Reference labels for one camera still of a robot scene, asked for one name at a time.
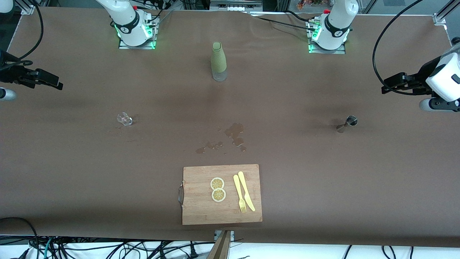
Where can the colourful toy food pile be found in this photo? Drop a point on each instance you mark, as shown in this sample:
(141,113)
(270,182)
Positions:
(312,3)

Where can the brown liquid spill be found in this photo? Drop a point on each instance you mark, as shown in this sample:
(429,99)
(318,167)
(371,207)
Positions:
(235,131)

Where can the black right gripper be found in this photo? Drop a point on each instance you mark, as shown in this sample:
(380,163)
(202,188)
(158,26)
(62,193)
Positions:
(10,75)

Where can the clear glass measuring beaker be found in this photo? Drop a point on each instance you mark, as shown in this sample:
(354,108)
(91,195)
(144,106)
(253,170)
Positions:
(125,119)

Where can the aluminium frame corner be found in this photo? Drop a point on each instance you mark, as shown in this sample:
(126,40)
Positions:
(28,7)
(444,14)

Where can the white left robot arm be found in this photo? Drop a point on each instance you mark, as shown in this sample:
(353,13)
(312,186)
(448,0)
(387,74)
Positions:
(336,28)

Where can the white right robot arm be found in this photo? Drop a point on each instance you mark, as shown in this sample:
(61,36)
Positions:
(129,25)

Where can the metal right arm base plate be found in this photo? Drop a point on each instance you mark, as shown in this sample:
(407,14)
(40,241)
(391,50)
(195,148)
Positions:
(124,46)

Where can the wooden camera post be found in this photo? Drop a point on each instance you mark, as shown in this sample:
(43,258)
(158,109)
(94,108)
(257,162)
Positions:
(220,248)

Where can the brown table cover sheet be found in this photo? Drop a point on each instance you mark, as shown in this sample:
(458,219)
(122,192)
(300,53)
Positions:
(90,172)

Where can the yellow plastic knife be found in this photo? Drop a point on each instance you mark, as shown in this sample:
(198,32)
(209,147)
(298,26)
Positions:
(246,192)

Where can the wooden cutting board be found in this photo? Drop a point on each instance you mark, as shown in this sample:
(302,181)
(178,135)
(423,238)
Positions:
(201,208)

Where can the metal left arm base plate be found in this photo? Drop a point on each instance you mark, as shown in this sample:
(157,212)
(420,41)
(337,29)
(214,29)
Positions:
(341,51)

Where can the yellow plastic fork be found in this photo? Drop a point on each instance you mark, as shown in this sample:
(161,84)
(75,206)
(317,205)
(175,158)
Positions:
(238,190)

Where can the lemon slice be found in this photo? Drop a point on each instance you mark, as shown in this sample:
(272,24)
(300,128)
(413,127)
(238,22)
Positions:
(218,195)
(217,183)

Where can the steel double jigger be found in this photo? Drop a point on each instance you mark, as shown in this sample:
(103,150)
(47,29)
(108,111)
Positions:
(350,121)

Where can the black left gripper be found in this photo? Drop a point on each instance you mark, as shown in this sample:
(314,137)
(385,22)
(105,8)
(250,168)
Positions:
(422,76)

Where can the green sleeved glass bottle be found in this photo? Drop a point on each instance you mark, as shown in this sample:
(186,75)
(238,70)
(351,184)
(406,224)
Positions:
(218,57)

